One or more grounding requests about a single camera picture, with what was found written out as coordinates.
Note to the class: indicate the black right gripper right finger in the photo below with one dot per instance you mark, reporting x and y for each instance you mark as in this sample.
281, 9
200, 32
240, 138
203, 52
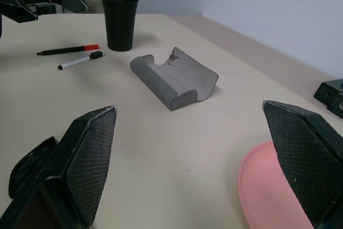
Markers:
300, 154

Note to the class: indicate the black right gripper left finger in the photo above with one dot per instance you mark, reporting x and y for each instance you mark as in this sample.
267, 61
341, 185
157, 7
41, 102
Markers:
88, 159

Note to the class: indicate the black marker with red cap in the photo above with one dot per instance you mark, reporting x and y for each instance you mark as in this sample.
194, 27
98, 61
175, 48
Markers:
67, 50

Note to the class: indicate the white marker with black cap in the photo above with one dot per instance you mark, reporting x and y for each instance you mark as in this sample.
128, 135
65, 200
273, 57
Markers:
80, 60

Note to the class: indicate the pink plate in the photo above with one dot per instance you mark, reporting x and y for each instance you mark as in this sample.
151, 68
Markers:
257, 178

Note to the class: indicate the black plastic cup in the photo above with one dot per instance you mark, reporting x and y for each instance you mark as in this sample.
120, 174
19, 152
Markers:
120, 22

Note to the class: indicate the plain black box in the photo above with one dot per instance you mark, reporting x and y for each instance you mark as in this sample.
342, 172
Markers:
338, 107

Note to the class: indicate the black box with buttons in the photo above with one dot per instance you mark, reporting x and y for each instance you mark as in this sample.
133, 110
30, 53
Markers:
328, 92

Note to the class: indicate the grey glasses case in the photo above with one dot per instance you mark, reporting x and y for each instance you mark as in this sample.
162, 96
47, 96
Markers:
160, 84

